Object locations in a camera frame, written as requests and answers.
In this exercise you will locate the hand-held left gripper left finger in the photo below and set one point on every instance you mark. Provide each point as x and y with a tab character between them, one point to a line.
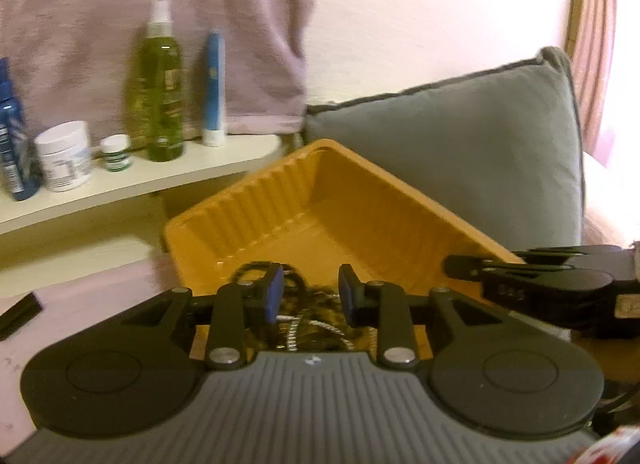
274	294

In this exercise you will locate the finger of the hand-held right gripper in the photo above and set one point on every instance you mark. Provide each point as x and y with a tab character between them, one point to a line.
550	252
465	266

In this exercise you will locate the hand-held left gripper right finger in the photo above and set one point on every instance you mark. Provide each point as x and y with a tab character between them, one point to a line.
348	299

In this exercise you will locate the orange plastic tray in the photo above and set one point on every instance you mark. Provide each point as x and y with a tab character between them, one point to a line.
350	204

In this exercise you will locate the grey cushion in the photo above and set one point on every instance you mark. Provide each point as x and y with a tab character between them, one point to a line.
450	144

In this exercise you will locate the cream wooden shelf unit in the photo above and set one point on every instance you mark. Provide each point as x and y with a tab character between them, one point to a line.
150	179

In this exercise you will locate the lavender fleece blanket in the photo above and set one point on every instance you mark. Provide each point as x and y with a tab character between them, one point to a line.
75	294

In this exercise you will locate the blue and white tube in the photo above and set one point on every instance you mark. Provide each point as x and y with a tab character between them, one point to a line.
215	94

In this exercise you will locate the small green-labelled jar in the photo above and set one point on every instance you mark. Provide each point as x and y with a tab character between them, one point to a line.
116	157

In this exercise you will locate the pink striped curtain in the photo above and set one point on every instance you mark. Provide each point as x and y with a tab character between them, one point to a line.
597	44

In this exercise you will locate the olive green spray bottle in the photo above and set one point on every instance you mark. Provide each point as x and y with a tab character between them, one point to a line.
160	94

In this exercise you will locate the white cream jar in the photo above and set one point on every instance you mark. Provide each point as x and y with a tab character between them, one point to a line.
62	159

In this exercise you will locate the blue spray bottle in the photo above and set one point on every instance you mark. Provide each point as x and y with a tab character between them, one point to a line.
12	144

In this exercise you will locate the pink hanging towel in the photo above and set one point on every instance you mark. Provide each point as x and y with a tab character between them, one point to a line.
100	19

